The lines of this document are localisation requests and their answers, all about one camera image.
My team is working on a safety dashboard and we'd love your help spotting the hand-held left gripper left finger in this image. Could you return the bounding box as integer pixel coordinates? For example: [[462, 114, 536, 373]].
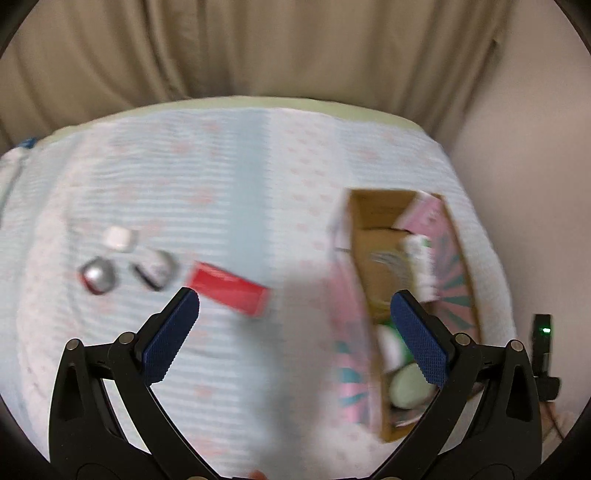
[[48, 287, 218, 480]]

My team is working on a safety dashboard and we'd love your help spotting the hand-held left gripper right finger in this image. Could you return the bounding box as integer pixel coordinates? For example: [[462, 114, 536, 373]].
[[373, 290, 543, 480]]

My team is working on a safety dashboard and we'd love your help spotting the white jar with green label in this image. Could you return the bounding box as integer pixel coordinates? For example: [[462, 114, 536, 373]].
[[375, 320, 416, 374]]

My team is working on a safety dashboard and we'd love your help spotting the jar with pale green lid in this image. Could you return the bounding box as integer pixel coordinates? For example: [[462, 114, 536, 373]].
[[388, 357, 439, 411]]

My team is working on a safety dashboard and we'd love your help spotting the small white and black jar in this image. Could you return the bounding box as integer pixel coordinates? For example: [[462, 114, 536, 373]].
[[130, 250, 178, 291]]

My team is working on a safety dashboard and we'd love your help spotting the red carton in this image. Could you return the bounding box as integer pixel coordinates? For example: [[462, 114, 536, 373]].
[[184, 261, 272, 318]]

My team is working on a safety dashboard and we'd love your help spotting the white bottle with green label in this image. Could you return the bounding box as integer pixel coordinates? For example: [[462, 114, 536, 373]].
[[401, 233, 439, 303]]

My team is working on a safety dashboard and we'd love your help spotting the silver and red tin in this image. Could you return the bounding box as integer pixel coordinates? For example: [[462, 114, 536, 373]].
[[78, 257, 118, 295]]

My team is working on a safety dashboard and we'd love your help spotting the small white case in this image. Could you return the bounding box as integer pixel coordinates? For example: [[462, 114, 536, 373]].
[[102, 225, 139, 253]]

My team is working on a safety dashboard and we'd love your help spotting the cardboard box with pink print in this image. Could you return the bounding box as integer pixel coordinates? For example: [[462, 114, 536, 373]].
[[330, 188, 483, 444]]

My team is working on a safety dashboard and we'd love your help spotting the black device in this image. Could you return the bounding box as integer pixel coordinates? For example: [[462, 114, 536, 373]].
[[532, 314, 561, 403]]

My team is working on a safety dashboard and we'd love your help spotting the pale green mattress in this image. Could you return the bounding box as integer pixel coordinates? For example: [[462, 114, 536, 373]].
[[37, 95, 435, 144]]

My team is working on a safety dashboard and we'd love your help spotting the beige curtain panel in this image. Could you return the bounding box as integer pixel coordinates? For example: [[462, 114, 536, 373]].
[[180, 0, 506, 139], [0, 0, 241, 151]]

